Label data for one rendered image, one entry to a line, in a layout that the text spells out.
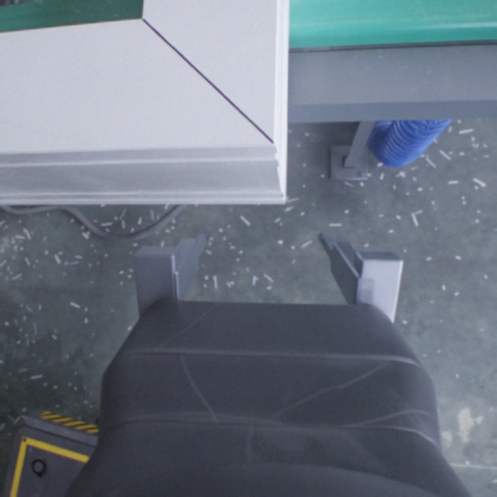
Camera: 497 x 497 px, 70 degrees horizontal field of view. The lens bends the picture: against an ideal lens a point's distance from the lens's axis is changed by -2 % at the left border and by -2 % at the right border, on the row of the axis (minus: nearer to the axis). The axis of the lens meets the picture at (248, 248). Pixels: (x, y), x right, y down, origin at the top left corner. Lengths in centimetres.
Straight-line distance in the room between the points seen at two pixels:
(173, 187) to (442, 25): 15
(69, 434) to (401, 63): 86
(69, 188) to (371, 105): 15
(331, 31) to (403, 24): 3
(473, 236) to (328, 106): 97
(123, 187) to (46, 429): 80
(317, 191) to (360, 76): 87
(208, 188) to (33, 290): 120
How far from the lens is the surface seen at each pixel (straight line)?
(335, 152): 110
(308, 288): 103
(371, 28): 21
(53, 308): 128
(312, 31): 21
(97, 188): 17
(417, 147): 85
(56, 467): 95
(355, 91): 21
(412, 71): 22
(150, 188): 16
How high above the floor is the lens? 103
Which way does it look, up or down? 80 degrees down
